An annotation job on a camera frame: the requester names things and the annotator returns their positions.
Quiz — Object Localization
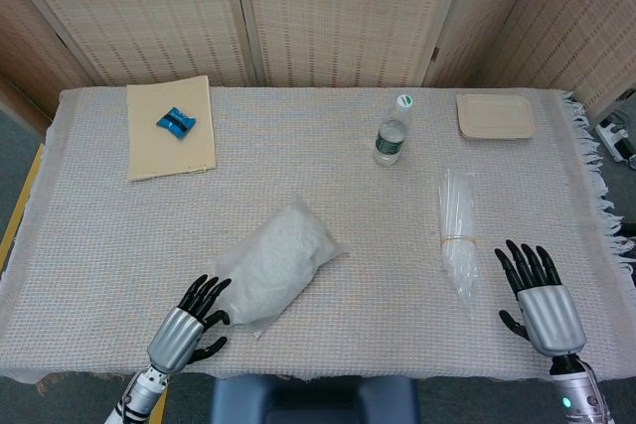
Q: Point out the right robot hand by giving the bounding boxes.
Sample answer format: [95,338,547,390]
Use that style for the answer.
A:
[493,238,588,357]

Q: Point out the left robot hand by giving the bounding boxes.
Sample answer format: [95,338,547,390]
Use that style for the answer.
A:
[146,274,233,375]

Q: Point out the transparent plastic bag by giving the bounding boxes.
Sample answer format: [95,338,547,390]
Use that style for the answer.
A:
[212,195,351,340]

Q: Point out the yellow rubber band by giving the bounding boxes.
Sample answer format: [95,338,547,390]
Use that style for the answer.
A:
[439,231,480,245]

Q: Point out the bundle of clear plastic bags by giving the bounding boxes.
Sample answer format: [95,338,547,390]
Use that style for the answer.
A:
[436,167,481,320]

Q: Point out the blue chair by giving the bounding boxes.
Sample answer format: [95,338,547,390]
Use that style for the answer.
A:
[210,374,419,424]

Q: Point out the woven white tablecloth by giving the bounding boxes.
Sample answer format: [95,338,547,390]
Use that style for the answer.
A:
[0,85,636,385]

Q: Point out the white device on floor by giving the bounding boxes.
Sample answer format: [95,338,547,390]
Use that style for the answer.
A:
[593,110,636,171]

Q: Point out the beige lidded food container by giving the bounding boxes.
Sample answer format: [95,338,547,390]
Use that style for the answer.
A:
[455,92,537,141]

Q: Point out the blue snack packet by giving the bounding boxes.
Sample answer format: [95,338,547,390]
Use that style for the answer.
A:
[155,105,198,141]

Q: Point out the clear plastic water bottle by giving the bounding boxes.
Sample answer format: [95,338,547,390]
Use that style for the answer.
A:
[372,92,415,168]

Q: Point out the woven folding screen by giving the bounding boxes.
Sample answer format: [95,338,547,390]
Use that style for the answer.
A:
[0,0,636,122]

